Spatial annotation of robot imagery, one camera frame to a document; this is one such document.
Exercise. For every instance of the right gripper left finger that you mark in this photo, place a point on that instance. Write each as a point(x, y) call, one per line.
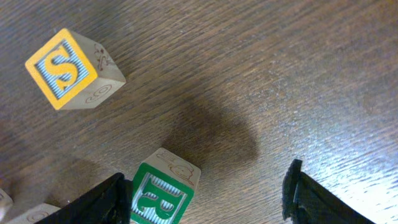
point(109, 202)

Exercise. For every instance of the yellow S block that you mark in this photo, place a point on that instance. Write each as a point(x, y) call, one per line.
point(74, 72)

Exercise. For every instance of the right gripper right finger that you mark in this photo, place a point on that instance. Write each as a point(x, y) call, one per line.
point(306, 201)

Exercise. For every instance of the red 3 block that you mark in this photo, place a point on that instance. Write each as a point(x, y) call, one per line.
point(35, 214)

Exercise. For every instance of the red M block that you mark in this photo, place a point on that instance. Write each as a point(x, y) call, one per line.
point(6, 203)

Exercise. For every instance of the green R block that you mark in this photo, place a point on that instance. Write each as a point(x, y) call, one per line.
point(163, 187)

